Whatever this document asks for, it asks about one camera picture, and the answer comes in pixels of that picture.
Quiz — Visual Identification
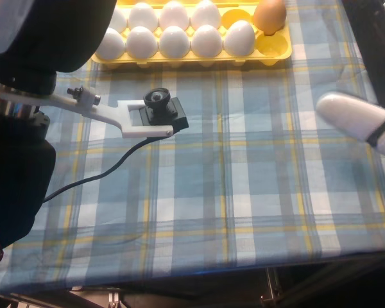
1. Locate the yellow plastic package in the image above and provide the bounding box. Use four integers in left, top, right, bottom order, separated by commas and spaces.
90, 0, 293, 70

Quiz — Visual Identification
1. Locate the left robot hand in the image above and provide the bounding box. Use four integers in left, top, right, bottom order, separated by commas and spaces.
0, 0, 118, 74

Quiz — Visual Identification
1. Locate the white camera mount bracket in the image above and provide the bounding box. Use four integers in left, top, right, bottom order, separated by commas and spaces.
0, 83, 174, 139

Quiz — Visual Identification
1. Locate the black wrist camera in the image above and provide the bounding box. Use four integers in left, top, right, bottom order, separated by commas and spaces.
139, 89, 189, 134

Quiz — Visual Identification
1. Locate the black camera cable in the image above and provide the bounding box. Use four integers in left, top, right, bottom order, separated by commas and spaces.
43, 130, 173, 203

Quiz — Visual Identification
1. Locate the tan brown egg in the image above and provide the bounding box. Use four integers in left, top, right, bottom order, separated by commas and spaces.
253, 0, 287, 35

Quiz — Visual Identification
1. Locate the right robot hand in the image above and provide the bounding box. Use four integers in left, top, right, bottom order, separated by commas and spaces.
316, 91, 385, 158

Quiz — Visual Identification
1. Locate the blue plaid tablecloth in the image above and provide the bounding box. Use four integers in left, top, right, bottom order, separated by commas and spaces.
0, 0, 385, 298

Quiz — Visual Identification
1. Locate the metal table frame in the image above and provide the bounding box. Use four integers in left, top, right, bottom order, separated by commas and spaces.
0, 253, 385, 308

